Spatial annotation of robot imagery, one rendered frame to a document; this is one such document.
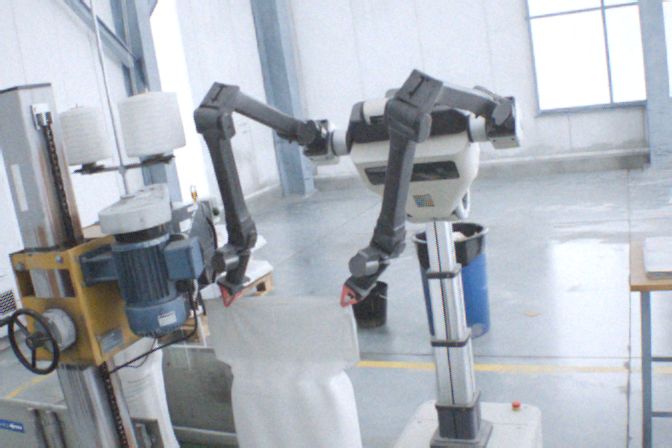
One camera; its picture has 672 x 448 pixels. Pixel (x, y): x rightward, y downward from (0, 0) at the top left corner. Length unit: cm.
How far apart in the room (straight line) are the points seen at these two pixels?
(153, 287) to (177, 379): 110
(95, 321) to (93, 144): 49
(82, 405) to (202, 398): 88
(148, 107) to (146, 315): 52
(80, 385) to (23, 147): 64
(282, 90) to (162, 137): 891
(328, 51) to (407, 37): 130
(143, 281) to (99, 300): 17
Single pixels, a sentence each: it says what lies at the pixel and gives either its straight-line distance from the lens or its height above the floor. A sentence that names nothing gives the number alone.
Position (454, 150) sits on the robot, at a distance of 199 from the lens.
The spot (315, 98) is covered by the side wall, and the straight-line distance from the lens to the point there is 1063.
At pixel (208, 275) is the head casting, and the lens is 217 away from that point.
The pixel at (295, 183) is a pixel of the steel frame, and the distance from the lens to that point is 1072.
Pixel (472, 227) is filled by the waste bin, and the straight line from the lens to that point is 430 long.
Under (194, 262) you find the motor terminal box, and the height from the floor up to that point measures 126.
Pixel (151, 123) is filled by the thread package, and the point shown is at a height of 161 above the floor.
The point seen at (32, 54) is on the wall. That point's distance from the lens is 715.
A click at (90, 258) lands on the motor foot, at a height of 130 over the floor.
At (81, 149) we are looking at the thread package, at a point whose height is 157.
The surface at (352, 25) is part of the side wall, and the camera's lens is 1035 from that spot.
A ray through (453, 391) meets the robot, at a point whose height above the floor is 49.
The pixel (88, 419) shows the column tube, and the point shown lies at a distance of 193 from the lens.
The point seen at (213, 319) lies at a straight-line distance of 211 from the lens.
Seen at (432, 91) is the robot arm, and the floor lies 158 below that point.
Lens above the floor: 162
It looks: 12 degrees down
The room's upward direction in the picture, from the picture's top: 9 degrees counter-clockwise
